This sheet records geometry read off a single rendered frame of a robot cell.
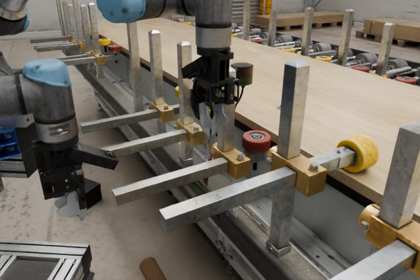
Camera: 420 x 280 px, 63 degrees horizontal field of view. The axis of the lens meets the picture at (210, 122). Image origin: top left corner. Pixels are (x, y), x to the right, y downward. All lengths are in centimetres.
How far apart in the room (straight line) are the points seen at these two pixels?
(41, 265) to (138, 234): 56
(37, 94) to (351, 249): 84
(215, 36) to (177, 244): 144
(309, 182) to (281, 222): 17
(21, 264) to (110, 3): 133
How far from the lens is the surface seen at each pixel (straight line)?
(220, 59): 70
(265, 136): 99
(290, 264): 90
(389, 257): 59
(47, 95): 69
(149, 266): 176
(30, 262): 174
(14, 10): 124
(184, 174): 89
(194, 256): 189
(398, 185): 60
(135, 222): 213
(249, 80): 92
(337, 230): 105
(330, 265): 104
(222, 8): 70
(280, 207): 83
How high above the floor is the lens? 133
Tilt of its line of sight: 24 degrees down
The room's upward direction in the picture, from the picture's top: straight up
